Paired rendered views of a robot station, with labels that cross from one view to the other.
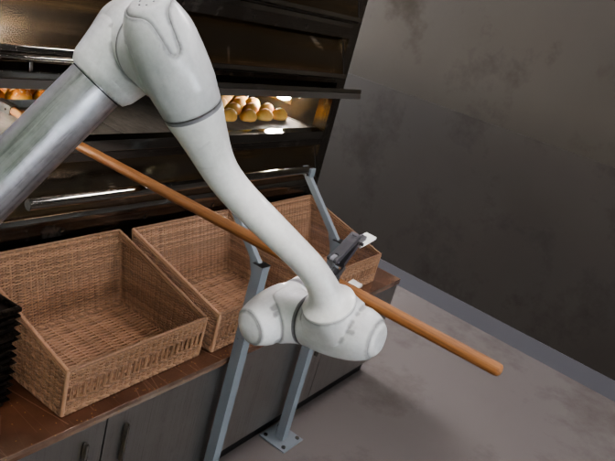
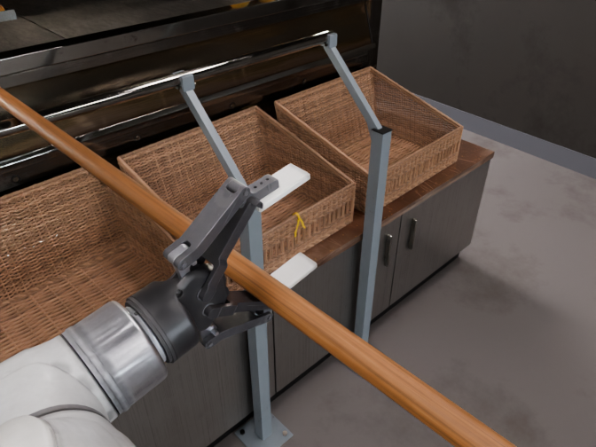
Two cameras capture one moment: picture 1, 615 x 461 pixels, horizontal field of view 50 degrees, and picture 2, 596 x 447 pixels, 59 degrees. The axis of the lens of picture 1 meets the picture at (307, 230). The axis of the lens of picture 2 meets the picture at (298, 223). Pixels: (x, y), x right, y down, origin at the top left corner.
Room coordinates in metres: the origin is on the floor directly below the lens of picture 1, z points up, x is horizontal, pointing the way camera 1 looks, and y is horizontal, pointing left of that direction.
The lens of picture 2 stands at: (1.01, -0.28, 1.59)
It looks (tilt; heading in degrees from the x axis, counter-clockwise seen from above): 35 degrees down; 16
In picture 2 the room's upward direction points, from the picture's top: straight up
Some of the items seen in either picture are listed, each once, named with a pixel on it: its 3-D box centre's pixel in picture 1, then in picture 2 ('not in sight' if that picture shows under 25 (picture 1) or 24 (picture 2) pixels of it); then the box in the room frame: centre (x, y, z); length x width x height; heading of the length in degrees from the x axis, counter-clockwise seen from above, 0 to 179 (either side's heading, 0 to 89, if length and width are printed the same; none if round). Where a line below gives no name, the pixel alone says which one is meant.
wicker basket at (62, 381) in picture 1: (94, 309); (55, 277); (1.80, 0.58, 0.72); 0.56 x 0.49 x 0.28; 151
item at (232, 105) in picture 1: (215, 97); not in sight; (3.15, 0.60, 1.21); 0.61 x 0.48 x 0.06; 59
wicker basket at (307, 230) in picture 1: (310, 246); (369, 132); (2.84, -0.03, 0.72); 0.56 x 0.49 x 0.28; 151
